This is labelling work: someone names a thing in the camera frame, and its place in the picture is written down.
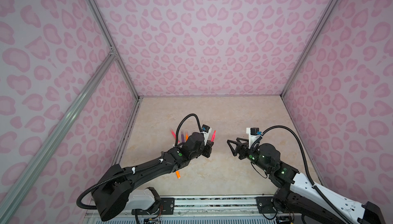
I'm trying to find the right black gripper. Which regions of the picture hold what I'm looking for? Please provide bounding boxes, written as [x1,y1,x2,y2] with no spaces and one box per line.
[226,138,272,173]

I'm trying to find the pink highlighter pen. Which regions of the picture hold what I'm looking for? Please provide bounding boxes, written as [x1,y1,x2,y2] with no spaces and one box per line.
[171,129,179,142]
[210,131,216,142]

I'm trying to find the purple highlighter pen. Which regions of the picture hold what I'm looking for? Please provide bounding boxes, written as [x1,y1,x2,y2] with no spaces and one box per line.
[181,131,186,143]

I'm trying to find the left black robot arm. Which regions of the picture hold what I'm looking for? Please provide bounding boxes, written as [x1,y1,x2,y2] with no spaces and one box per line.
[91,132,214,222]

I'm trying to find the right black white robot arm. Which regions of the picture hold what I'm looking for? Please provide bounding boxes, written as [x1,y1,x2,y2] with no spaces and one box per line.
[227,138,385,224]

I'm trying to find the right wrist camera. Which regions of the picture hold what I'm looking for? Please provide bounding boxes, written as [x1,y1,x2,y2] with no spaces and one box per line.
[246,127,262,149]

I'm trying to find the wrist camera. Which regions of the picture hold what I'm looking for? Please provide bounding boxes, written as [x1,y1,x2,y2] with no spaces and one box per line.
[201,124,211,144]
[246,127,262,149]

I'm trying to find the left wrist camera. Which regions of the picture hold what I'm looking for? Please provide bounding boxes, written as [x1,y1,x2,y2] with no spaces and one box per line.
[201,124,211,144]

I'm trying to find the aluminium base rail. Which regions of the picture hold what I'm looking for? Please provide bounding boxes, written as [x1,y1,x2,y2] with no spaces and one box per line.
[82,195,354,224]

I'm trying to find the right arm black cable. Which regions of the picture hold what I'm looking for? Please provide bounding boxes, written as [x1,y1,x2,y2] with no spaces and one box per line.
[254,125,354,224]

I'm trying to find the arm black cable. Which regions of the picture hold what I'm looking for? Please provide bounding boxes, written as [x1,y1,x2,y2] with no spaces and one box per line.
[254,125,354,224]
[76,113,203,210]

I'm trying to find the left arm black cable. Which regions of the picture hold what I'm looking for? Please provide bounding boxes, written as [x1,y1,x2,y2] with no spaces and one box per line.
[76,113,203,210]

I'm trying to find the diagonal aluminium frame bar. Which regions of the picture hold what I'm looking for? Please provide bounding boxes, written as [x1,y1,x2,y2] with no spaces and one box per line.
[1,53,116,224]

